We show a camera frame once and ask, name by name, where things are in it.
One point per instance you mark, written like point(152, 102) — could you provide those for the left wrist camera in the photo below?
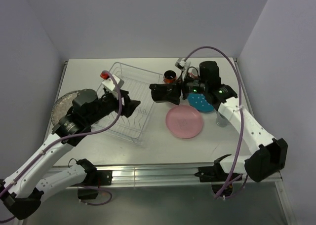
point(109, 85)

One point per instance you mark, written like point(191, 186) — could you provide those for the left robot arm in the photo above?
point(23, 191)

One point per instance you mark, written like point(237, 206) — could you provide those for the pink mug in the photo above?
point(193, 72)

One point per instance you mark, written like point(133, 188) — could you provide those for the black and orange cup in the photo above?
point(169, 76)

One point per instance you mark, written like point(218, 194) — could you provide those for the pink plate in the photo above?
point(184, 121)

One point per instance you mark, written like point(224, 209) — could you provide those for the speckled grey plate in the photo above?
point(62, 105)

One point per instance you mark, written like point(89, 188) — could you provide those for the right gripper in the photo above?
point(184, 93)

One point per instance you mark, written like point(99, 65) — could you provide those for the black mug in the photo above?
point(162, 93)

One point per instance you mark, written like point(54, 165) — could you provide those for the blue polka dot plate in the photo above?
point(199, 102)

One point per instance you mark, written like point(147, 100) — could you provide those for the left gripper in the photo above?
point(129, 105)

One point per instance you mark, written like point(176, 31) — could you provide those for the aluminium mounting rail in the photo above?
point(154, 175)

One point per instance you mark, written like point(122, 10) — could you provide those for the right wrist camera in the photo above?
point(183, 65)

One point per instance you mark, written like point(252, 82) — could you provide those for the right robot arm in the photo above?
point(267, 154)

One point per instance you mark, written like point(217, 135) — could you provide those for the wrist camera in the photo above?
point(109, 85)
point(183, 65)

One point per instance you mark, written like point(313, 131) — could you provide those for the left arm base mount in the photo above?
point(98, 178)

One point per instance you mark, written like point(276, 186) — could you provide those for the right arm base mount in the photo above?
point(212, 174)

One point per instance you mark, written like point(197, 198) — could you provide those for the light blue footed cup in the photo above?
point(221, 121)

